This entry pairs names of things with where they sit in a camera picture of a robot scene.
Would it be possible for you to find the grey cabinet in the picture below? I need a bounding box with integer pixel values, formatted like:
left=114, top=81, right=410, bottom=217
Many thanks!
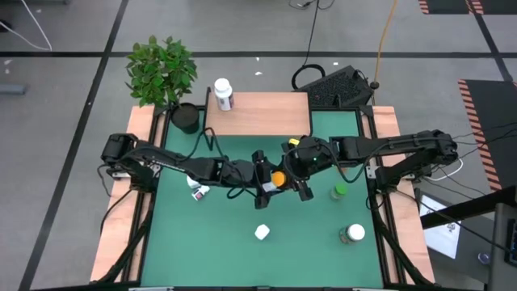
left=486, top=201, right=517, bottom=291

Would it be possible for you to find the black desk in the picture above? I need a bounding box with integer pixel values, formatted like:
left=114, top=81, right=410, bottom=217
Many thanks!
left=419, top=185, right=517, bottom=230

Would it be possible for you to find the black hanging cable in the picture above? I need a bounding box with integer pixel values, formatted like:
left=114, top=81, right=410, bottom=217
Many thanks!
left=290, top=0, right=327, bottom=91

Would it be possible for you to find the small white bottle red label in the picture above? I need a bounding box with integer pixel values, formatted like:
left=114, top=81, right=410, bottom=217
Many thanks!
left=191, top=184, right=211, bottom=202

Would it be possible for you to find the yellow hanging cable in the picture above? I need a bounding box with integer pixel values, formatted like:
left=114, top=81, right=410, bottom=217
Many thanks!
left=373, top=0, right=400, bottom=88

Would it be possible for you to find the fish oil bottle yellow lid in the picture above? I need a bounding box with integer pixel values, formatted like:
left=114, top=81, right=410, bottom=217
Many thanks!
left=261, top=170, right=288, bottom=193

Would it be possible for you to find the wooden shelf with black legs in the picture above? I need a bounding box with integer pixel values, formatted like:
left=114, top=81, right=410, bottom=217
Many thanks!
left=204, top=86, right=314, bottom=138

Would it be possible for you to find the white floor cable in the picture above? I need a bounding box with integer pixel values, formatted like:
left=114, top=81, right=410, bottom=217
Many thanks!
left=0, top=0, right=53, bottom=52

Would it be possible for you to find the caffeine bottle green lid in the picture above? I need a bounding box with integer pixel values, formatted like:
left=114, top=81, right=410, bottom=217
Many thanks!
left=329, top=183, right=349, bottom=202

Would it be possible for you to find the white printed board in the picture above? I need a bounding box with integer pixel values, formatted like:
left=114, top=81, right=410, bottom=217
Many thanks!
left=418, top=193, right=461, bottom=259

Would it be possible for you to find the green leafy artificial plant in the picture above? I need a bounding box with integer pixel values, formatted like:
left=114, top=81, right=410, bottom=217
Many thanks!
left=124, top=35, right=199, bottom=108

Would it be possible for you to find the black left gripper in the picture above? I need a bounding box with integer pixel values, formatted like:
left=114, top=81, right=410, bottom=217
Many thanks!
left=229, top=149, right=280, bottom=210

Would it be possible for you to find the black plant pot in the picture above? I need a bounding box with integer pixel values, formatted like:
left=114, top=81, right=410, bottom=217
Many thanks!
left=170, top=102, right=201, bottom=135

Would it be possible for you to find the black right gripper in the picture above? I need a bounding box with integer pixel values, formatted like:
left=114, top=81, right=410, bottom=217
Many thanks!
left=281, top=136, right=336, bottom=202

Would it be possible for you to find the black hazard striped floor mat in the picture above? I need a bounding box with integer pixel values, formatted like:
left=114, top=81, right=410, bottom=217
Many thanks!
left=457, top=78, right=517, bottom=193
left=418, top=0, right=517, bottom=15

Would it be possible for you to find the gummy jar white lid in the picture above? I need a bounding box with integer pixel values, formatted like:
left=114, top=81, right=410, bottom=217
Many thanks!
left=338, top=223, right=367, bottom=246

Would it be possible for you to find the grey floor block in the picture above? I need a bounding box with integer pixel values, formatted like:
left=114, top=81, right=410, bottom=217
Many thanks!
left=0, top=83, right=27, bottom=96

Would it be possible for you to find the black computer tower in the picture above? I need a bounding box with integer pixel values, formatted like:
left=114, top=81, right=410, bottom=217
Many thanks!
left=296, top=65, right=375, bottom=108

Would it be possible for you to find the wooden table side board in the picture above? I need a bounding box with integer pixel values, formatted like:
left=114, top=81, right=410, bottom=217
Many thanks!
left=371, top=105, right=436, bottom=284
left=89, top=105, right=157, bottom=283

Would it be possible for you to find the white bottle purple label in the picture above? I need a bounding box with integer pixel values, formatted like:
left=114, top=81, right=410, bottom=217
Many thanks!
left=212, top=78, right=235, bottom=112

